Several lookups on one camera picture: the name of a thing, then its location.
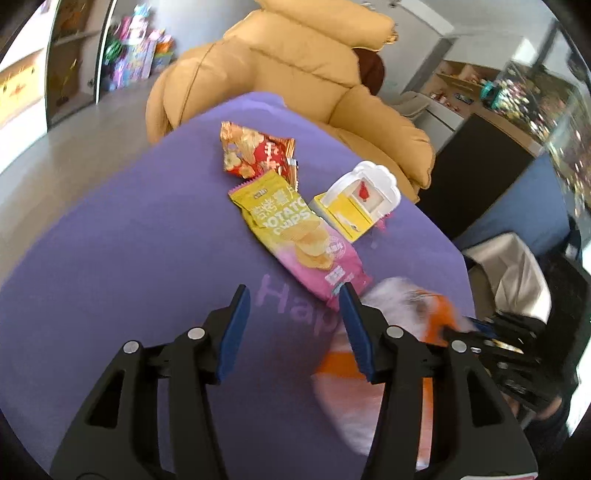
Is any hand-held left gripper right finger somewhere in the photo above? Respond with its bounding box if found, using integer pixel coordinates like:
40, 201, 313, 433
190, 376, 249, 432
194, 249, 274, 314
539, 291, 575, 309
338, 281, 539, 480

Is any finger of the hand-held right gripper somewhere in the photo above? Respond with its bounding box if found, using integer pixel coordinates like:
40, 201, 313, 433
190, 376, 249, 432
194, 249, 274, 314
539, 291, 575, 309
466, 311, 539, 354
443, 328, 561, 411

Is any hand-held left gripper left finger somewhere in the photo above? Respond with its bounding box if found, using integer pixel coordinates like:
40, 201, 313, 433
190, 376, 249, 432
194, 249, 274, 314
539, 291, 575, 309
50, 284, 252, 480

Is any white-lined trash bin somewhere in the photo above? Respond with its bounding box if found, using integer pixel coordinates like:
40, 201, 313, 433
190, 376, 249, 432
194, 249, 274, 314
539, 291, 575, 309
462, 233, 555, 333

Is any orange plastic bag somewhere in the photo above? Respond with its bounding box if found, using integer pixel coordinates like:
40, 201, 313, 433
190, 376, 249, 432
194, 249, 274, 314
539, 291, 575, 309
311, 276, 474, 469

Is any person's right forearm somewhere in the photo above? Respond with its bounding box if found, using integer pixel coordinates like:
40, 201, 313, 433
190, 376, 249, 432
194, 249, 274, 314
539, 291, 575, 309
508, 406, 587, 467

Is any yellow pink chips packet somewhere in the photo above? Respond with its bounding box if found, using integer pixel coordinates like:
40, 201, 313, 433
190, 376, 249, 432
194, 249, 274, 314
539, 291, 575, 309
228, 170, 374, 312

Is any white yellow box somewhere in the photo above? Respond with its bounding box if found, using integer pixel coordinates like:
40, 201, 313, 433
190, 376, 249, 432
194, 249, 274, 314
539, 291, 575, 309
314, 161, 402, 244

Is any blue panel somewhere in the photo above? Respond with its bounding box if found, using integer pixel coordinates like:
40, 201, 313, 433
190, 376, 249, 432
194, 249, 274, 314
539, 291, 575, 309
452, 154, 571, 252

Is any purple table mat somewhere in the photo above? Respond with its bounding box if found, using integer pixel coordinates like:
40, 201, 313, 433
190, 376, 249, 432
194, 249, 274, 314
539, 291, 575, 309
0, 91, 476, 480

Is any black cabinet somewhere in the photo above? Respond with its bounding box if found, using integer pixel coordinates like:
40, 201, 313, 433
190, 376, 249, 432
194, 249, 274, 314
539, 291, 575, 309
418, 113, 536, 241

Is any red snack packet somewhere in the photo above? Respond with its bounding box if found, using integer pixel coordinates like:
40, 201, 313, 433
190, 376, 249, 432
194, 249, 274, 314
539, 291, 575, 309
220, 121, 298, 190

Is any glass display tank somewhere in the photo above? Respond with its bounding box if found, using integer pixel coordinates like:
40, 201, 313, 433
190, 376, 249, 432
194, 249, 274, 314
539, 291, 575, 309
492, 60, 591, 222

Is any white chair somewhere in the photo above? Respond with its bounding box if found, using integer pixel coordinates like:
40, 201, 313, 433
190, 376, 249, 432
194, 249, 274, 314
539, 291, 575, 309
392, 90, 432, 123

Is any teal speaker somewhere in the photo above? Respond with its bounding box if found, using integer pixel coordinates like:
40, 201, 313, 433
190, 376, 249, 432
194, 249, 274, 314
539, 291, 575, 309
480, 80, 502, 107

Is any brown cushion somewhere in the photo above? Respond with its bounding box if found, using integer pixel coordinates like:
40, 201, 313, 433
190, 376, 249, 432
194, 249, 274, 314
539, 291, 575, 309
353, 48, 386, 95

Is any beige armchair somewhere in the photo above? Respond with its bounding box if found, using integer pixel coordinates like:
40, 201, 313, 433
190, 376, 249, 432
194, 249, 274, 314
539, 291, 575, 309
145, 0, 437, 204

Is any pile of colourful toy boxes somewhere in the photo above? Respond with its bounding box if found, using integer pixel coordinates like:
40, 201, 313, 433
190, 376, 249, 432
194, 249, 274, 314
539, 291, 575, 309
99, 4, 176, 90

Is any glass door shelf cabinet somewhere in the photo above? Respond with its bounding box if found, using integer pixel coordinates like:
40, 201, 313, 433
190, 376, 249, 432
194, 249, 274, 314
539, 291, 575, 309
44, 0, 118, 127

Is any wooden wall shelf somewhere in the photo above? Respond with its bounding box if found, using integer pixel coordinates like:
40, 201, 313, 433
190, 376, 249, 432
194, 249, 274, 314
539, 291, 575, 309
427, 60, 504, 112

